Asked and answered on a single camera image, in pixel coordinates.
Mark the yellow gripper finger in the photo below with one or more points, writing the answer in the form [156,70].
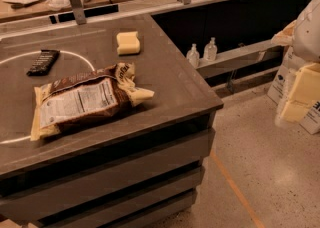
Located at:
[306,87]
[292,111]

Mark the yellow sponge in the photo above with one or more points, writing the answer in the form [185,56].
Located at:
[128,43]

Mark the brown and yellow snack bag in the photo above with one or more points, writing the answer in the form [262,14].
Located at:
[85,98]

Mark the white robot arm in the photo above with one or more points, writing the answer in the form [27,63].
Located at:
[303,34]

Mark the white cardboard box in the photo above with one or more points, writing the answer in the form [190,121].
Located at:
[280,89]

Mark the clear bottle right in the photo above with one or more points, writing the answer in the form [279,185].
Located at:
[210,50]

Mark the clear bottle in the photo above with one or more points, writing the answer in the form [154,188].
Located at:
[210,50]
[193,56]

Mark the clear bottle left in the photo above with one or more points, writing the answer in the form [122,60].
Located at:
[193,56]

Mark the grey slatted table base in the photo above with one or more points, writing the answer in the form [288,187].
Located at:
[122,175]

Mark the black chocolate bar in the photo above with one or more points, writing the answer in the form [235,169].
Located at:
[43,63]

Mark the grey metal post left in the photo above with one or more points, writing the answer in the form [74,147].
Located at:
[78,11]

